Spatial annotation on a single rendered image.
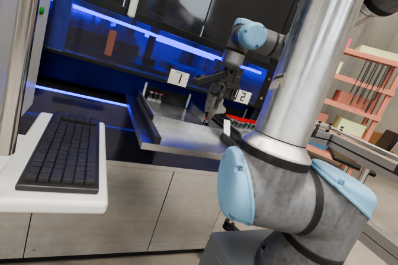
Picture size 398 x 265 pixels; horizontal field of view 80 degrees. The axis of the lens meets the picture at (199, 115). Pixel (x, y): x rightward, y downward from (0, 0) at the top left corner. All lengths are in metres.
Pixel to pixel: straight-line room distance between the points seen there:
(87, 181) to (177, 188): 0.77
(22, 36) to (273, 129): 0.39
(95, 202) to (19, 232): 0.81
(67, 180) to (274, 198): 0.38
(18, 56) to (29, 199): 0.25
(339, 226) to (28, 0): 0.56
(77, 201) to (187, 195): 0.85
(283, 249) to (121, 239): 1.00
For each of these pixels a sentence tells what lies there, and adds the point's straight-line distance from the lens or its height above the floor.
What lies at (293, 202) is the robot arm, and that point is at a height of 0.97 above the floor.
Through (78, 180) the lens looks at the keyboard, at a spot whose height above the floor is 0.83.
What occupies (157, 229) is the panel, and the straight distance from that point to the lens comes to 1.40.
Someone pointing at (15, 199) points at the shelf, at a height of 0.80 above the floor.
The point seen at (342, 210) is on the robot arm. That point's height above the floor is 0.98.
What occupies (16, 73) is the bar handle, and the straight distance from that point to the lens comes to 0.45.
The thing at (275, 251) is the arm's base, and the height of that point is 0.84.
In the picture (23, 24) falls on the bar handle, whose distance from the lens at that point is 0.44.
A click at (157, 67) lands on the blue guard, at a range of 1.00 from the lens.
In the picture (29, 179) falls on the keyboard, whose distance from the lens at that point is 0.55.
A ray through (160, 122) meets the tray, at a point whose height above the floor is 0.90.
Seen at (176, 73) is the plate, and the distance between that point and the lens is 1.02.
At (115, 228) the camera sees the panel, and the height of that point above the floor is 0.24.
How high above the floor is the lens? 1.12
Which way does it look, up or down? 13 degrees down
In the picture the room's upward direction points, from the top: 19 degrees clockwise
